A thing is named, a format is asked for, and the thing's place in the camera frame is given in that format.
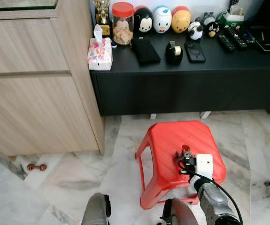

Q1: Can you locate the red plastic stool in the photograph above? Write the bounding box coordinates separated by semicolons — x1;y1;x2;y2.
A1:
135;120;227;210

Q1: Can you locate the grey right robot leg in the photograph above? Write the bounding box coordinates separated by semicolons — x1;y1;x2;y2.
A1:
160;197;200;225

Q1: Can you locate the black TV console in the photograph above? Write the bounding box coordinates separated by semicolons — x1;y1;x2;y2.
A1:
90;24;270;117

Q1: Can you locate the black tape dispenser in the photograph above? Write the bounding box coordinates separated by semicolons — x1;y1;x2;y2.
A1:
165;40;184;66

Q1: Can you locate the black phone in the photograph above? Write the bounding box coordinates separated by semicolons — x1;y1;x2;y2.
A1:
184;40;207;64

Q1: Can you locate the black wallet case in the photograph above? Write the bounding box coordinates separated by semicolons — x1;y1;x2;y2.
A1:
131;36;162;66

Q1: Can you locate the white and black figurine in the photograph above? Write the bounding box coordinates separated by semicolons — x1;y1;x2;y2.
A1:
187;21;205;41

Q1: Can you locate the small black figurine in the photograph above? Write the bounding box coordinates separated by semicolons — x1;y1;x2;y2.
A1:
205;20;221;38

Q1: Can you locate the white pink tissue pack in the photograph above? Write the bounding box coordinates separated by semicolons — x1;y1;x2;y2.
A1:
87;24;114;71

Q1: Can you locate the yellow bear egg figure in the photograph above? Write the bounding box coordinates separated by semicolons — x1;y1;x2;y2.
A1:
171;5;192;34

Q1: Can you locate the flat black box device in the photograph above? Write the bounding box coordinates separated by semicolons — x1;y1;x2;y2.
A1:
255;39;270;53

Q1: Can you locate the small grey figurine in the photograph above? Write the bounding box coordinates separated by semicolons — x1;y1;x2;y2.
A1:
197;11;218;25

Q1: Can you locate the black mouse egg figure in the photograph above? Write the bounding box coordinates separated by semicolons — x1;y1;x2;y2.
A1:
133;6;154;34

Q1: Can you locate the clear jar red lid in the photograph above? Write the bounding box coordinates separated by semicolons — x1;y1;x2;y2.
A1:
111;2;135;46

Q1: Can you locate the green box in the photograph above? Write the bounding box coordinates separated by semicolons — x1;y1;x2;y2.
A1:
217;4;245;28

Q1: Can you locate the red-brown dumbbell toy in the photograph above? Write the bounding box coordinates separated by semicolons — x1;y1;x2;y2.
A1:
26;163;48;172

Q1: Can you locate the gold trophy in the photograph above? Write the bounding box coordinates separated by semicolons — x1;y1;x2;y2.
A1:
93;0;112;38

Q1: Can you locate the black television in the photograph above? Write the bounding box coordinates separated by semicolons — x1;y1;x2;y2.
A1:
244;0;270;30

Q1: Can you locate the light wood cabinet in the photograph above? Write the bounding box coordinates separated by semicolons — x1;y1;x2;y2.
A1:
0;0;106;157

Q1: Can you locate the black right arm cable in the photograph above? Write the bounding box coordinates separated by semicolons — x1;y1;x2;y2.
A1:
177;160;244;225

